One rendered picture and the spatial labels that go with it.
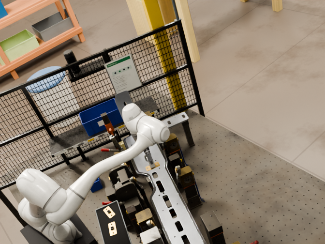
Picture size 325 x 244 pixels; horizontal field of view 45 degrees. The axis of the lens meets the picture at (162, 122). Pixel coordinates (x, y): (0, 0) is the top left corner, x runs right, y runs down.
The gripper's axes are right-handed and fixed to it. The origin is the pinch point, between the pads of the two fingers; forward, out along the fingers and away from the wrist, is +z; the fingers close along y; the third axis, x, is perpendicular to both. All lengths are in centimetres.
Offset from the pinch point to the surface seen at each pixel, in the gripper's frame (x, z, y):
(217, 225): 19, 26, 40
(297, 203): 75, 59, 28
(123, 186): -20.3, 9.9, -1.1
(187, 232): 2.4, 28.9, 33.7
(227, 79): 138, 128, -217
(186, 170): 19.4, 24.3, -5.3
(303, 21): 285, 128, -270
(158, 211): -7.6, 28.9, 11.6
